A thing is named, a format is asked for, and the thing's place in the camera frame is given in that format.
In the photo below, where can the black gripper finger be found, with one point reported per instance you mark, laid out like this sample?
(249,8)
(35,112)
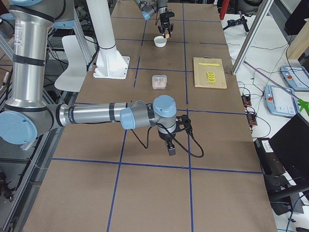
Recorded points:
(171,148)
(170,30)
(161,29)

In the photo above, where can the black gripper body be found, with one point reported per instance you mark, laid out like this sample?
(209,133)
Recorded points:
(165,18)
(165,137)

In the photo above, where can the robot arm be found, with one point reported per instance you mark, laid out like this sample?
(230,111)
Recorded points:
(160,8)
(26,116)

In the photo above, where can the clear plastic egg box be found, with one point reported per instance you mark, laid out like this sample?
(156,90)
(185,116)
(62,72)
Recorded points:
(159,78)

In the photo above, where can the white bowl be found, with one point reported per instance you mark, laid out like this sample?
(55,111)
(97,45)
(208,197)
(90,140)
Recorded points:
(160,41)

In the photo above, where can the bamboo cutting board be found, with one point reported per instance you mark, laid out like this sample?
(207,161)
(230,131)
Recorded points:
(200,73)

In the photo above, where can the yellow plastic knife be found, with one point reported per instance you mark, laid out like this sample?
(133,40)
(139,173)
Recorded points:
(209,64)

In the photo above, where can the white chair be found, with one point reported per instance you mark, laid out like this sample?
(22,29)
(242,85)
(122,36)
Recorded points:
(72,78)

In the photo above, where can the teach pendant near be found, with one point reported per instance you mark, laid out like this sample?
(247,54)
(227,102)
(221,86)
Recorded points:
(279,102)

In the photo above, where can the teach pendant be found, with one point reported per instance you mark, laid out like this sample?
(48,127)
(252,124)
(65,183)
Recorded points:
(279,102)
(297,77)

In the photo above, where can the black monitor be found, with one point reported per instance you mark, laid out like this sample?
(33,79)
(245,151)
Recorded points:
(291,145)

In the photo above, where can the teach pendant far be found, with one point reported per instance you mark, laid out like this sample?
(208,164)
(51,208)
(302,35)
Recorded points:
(297,77)

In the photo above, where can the reacher grabber stick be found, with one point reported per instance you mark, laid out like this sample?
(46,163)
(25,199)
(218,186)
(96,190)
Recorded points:
(304,105)

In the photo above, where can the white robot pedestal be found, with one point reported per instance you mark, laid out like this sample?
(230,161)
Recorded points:
(110,63)

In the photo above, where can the aluminium frame post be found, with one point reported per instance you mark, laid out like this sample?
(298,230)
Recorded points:
(262,12)

